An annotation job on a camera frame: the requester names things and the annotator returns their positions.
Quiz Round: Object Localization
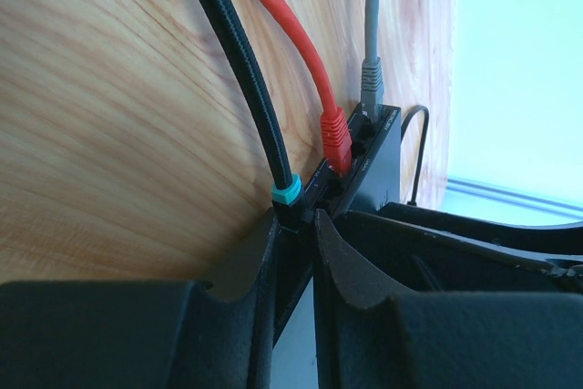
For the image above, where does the black power adapter cable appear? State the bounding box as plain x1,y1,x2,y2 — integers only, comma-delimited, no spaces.
400,104,432,208

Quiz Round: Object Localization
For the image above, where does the red ethernet cable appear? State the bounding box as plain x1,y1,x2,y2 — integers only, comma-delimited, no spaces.
216,0,354,177

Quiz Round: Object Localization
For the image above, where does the grey ethernet cable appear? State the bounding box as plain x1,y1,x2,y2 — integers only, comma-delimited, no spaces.
359,0,386,119

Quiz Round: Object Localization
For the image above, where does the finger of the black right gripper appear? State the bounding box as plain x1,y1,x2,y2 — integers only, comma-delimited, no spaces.
377,202,582,255
333,211,582,293

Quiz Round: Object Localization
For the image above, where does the black braided ethernet cable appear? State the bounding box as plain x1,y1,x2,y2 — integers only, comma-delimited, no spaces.
173,0,313,233

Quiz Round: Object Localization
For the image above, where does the black network switch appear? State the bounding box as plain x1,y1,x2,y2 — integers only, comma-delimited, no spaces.
272,104,403,344

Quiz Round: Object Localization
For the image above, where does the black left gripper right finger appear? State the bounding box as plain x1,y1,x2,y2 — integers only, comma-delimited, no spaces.
313,211,582,388

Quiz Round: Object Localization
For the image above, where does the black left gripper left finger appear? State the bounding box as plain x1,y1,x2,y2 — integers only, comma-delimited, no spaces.
1,211,279,388

